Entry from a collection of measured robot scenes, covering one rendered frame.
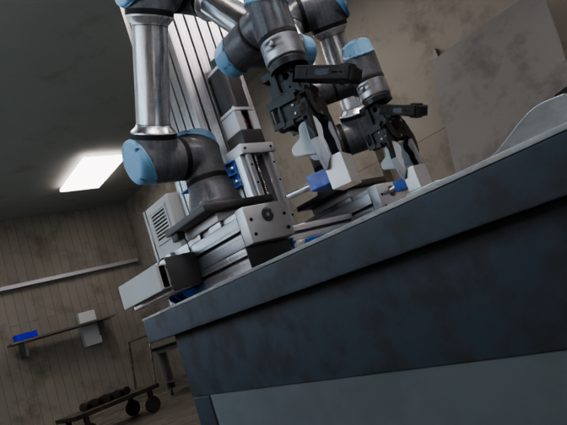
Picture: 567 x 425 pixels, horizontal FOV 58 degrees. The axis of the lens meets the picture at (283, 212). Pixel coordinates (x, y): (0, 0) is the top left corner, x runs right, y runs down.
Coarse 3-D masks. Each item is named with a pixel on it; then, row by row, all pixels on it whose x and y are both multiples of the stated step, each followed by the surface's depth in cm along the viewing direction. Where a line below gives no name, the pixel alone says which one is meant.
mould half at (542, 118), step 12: (564, 96) 86; (540, 108) 89; (552, 108) 87; (564, 108) 86; (528, 120) 91; (540, 120) 89; (552, 120) 88; (564, 120) 86; (516, 132) 92; (528, 132) 91; (540, 132) 89; (504, 144) 95; (516, 144) 93; (492, 156) 97
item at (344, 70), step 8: (344, 64) 84; (352, 64) 84; (296, 72) 88; (304, 72) 87; (312, 72) 86; (320, 72) 86; (328, 72) 85; (336, 72) 84; (344, 72) 83; (352, 72) 83; (360, 72) 85; (304, 80) 89; (312, 80) 88; (320, 80) 87; (328, 80) 86; (336, 80) 85; (344, 80) 84; (352, 80) 84; (360, 80) 86
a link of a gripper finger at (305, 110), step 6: (306, 102) 85; (300, 108) 85; (306, 108) 84; (300, 114) 85; (306, 114) 84; (312, 114) 85; (306, 120) 84; (312, 120) 84; (306, 126) 85; (312, 126) 84; (312, 132) 84
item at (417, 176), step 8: (408, 168) 120; (416, 168) 119; (424, 168) 121; (408, 176) 120; (416, 176) 119; (424, 176) 120; (400, 184) 123; (408, 184) 121; (416, 184) 119; (424, 184) 119; (384, 192) 130
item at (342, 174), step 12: (336, 156) 84; (348, 156) 87; (336, 168) 85; (348, 168) 85; (312, 180) 87; (324, 180) 86; (336, 180) 85; (348, 180) 84; (360, 180) 87; (300, 192) 90
